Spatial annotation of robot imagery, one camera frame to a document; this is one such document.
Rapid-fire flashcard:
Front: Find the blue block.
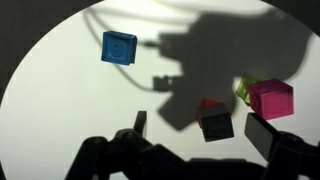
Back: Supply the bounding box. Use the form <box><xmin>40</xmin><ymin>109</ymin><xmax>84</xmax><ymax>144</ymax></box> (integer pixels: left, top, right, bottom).
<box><xmin>101</xmin><ymin>31</ymin><xmax>137</xmax><ymax>65</ymax></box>

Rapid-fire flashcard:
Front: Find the grey block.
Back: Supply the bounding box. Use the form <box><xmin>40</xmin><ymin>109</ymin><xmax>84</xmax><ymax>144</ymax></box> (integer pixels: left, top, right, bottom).
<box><xmin>199</xmin><ymin>103</ymin><xmax>234</xmax><ymax>142</ymax></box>

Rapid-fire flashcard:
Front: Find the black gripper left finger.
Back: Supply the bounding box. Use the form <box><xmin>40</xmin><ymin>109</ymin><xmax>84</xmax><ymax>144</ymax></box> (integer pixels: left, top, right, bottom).
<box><xmin>133</xmin><ymin>111</ymin><xmax>147</xmax><ymax>135</ymax></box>

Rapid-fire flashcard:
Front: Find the lime green block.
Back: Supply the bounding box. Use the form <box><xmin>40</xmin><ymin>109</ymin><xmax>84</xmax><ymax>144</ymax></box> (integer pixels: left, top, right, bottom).
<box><xmin>236</xmin><ymin>73</ymin><xmax>261</xmax><ymax>105</ymax></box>

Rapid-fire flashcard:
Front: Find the orange block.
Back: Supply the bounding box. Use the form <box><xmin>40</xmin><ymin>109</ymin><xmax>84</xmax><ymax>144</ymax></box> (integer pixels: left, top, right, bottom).
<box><xmin>196</xmin><ymin>98</ymin><xmax>220</xmax><ymax>127</ymax></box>

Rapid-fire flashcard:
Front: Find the white round table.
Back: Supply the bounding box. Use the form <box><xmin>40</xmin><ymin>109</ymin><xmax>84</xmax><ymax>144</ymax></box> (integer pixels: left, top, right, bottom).
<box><xmin>0</xmin><ymin>0</ymin><xmax>320</xmax><ymax>180</ymax></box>

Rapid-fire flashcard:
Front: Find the magenta block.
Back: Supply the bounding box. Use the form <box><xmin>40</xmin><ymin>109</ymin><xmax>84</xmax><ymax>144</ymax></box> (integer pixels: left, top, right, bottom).
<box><xmin>249</xmin><ymin>79</ymin><xmax>294</xmax><ymax>120</ymax></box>

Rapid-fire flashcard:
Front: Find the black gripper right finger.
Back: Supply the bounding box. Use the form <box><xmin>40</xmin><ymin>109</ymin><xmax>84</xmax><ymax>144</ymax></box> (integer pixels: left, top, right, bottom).
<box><xmin>244</xmin><ymin>113</ymin><xmax>280</xmax><ymax>160</ymax></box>

